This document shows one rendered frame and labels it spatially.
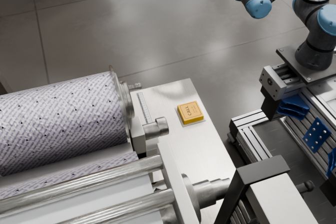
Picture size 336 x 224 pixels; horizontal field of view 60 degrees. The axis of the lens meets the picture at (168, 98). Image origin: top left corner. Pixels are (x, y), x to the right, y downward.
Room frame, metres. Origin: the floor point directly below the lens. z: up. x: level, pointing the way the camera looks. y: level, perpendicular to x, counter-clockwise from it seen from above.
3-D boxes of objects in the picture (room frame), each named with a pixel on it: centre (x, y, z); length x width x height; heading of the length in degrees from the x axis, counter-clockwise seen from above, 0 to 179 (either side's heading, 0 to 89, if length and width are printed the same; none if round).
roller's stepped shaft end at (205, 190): (0.14, -0.06, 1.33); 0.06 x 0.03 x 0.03; 108
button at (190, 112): (0.58, -0.07, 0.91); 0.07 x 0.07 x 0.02; 18
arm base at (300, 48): (0.94, -0.64, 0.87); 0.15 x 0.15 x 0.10
